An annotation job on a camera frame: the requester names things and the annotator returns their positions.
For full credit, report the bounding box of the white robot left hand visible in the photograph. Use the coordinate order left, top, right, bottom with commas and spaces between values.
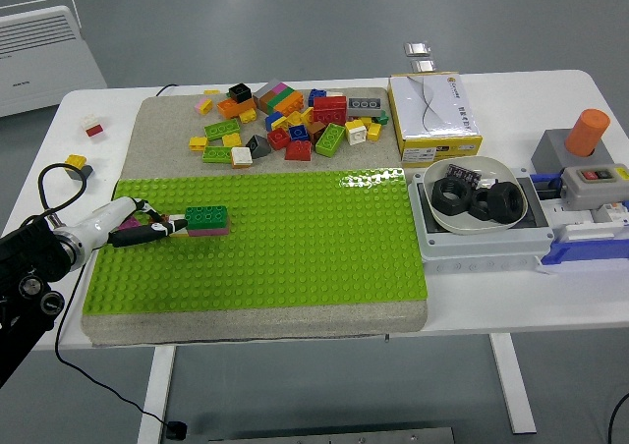
72, 195, 191, 250

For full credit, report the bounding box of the dark green long brick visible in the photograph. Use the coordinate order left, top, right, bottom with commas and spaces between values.
185, 205, 229, 231

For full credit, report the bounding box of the light green long brick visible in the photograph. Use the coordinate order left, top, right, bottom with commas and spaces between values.
203, 118, 243, 141
201, 145, 235, 165
315, 123, 347, 158

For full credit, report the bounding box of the white and orange brick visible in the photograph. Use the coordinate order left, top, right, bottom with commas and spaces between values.
230, 146, 254, 170

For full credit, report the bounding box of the orange building brick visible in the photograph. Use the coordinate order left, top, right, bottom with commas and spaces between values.
275, 94, 305, 119
216, 97, 257, 120

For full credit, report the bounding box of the grey sloped brick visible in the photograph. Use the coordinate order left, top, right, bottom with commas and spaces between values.
244, 134, 272, 160

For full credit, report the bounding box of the black building brick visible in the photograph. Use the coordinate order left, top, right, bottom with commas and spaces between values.
227, 83, 254, 104

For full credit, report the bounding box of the green studded baseplate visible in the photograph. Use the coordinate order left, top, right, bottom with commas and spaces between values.
82, 167, 428, 316

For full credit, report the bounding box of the large red building brick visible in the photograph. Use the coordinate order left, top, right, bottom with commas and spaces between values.
313, 95, 349, 126

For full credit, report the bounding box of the white and yellow brick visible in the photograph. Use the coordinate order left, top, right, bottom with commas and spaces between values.
344, 119, 369, 146

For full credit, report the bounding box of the grey long brick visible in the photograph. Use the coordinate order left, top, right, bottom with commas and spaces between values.
347, 96, 384, 119

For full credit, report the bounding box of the white panel heater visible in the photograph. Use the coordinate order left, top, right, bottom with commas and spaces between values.
0, 0, 108, 119

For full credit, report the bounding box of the grey-brown mat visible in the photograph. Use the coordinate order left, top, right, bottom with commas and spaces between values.
80, 86, 429, 348

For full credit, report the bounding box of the white table leg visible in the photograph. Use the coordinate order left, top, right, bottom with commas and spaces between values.
488, 333, 538, 435
136, 346, 177, 444

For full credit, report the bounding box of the black plug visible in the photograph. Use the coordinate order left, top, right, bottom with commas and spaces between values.
164, 419, 191, 441

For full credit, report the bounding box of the grey metal plate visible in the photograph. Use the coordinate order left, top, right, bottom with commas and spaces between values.
208, 426, 456, 444

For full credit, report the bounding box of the large black hex nut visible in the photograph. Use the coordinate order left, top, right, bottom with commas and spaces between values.
431, 177, 476, 217
468, 189, 496, 223
485, 182, 525, 230

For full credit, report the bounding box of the white and yellow cardboard box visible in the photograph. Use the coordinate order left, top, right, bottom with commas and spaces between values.
387, 72, 485, 169

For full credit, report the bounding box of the purple circuit board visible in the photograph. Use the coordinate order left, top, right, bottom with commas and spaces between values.
445, 162, 484, 190

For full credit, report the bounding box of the grey junction box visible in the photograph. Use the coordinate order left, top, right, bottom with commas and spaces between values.
407, 167, 556, 275

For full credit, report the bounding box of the white bowl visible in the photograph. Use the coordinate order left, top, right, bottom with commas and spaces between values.
424, 156, 530, 238

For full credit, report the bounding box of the grey block with hole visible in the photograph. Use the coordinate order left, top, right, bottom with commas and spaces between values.
531, 129, 616, 177

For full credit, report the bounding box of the blue and white breaker assembly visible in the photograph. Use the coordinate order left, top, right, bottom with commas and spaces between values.
529, 172, 629, 280

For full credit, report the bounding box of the orange cylinder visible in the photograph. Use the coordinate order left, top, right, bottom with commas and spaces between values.
564, 108, 611, 159

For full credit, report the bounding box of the long black cable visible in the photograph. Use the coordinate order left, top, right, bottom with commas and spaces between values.
52, 266, 171, 428

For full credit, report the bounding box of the grey push-button switch box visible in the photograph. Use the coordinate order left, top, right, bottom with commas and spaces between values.
560, 164, 629, 210

